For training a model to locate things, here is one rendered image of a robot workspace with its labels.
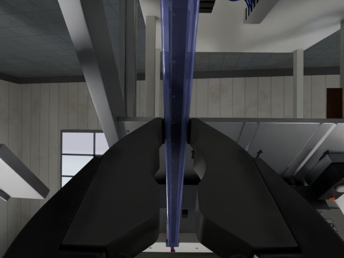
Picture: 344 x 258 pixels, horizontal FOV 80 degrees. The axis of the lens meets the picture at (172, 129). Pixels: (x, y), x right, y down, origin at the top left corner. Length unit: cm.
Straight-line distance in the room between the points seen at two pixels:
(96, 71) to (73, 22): 5
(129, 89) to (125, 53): 9
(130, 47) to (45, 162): 424
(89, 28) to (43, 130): 448
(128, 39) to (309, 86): 358
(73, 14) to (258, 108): 353
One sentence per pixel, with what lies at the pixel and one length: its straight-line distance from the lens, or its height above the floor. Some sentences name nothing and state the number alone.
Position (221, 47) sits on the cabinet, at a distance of 101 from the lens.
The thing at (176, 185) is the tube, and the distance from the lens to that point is 17.
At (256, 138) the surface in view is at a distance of 35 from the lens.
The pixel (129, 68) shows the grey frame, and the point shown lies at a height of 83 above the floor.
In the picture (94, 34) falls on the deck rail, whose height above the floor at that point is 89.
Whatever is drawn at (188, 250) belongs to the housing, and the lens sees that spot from 57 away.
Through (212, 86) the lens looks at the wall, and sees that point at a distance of 362.
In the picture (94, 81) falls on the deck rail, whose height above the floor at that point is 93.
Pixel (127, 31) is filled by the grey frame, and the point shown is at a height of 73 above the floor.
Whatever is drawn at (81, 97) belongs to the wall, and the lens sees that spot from 426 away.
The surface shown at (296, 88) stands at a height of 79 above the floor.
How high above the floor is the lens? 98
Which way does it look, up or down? level
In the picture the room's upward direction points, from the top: 180 degrees counter-clockwise
